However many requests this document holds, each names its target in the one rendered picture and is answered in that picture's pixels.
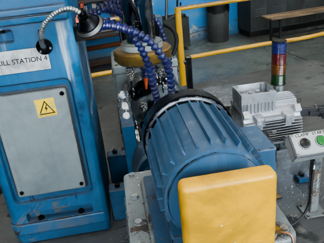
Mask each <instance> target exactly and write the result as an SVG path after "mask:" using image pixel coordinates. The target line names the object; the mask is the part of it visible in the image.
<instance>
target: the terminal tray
mask: <svg viewBox="0 0 324 243"><path fill-rule="evenodd" d="M271 90H273V91H271ZM243 94H244V95H243ZM232 101H233V104H234V103H235V104H236V105H235V104H234V106H235V108H236V109H237V110H238V111H239V112H240V111H241V112H240V113H241V114H242V112H245V111H249V113H250V114H253V113H255V114H256V113H257V112H258V113H260V112H262V113H263V112H264V111H265V112H267V111H269V112H270V111H271V110H272V111H274V110H275V109H276V90H274V89H273V88H272V87H271V86H269V85H268V84H267V83H266V82H265V81H264V82H263V83H262V82H257V83H251V84H244V85H237V87H236V86H232ZM237 106H238V107H237Z"/></svg>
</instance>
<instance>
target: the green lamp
mask: <svg viewBox="0 0 324 243"><path fill-rule="evenodd" d="M285 76H286V74H284V75H281V76H276V75H272V74H271V84H273V85H283V84H285Z"/></svg>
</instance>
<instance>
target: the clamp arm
mask: <svg viewBox="0 0 324 243"><path fill-rule="evenodd" d="M183 62H184V64H185V68H186V81H187V89H193V75H192V60H191V56H190V55H185V60H183Z"/></svg>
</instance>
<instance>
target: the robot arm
mask: <svg viewBox="0 0 324 243"><path fill-rule="evenodd" d="M301 108H302V111H301V112H300V115H301V117H307V116H318V117H321V118H322V119H324V104H317V105H314V107H301Z"/></svg>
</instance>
